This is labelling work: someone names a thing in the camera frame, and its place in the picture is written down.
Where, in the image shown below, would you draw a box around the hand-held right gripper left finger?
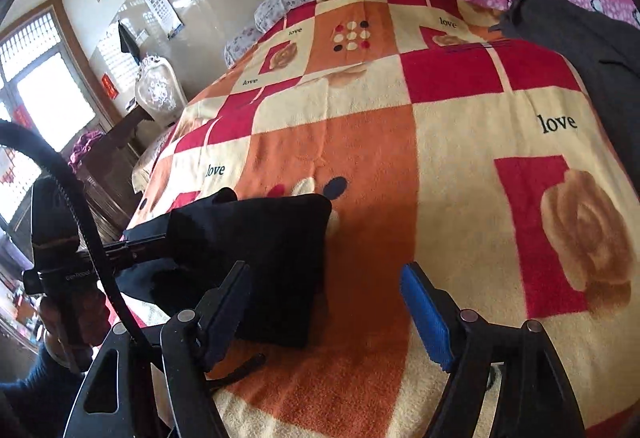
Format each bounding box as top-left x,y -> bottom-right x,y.
62,261 -> 253,438

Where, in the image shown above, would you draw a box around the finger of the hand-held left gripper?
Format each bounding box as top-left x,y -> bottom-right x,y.
102,231 -> 173,269

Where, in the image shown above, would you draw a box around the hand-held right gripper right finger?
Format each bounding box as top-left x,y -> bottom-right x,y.
399,262 -> 586,438

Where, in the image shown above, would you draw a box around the black pants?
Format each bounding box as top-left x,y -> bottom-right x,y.
117,187 -> 333,349

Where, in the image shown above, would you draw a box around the person's left forearm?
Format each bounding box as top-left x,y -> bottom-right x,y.
0,345 -> 98,438

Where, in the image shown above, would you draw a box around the person's left hand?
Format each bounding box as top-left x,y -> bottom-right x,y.
37,291 -> 109,374

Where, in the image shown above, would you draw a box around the wooden cabinet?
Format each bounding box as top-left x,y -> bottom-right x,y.
75,106 -> 171,244

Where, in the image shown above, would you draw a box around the purple cloth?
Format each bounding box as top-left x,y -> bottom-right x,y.
69,129 -> 104,174

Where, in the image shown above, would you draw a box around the printed patchwork blanket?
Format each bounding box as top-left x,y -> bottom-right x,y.
122,0 -> 640,438

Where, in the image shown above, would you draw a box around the black hanging cloth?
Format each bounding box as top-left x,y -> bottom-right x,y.
117,20 -> 144,65

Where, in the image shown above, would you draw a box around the dark grey garment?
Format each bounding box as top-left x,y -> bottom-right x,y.
490,0 -> 640,139

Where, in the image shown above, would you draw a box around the black braided cable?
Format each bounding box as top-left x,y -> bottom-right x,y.
0,119 -> 161,355

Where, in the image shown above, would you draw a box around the thin black cable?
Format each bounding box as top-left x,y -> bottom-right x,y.
206,353 -> 267,391

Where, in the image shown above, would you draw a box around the wooden frame window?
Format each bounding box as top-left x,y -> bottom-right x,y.
0,2 -> 110,230

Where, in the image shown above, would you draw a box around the wall calendar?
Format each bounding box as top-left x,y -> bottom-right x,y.
141,0 -> 184,40

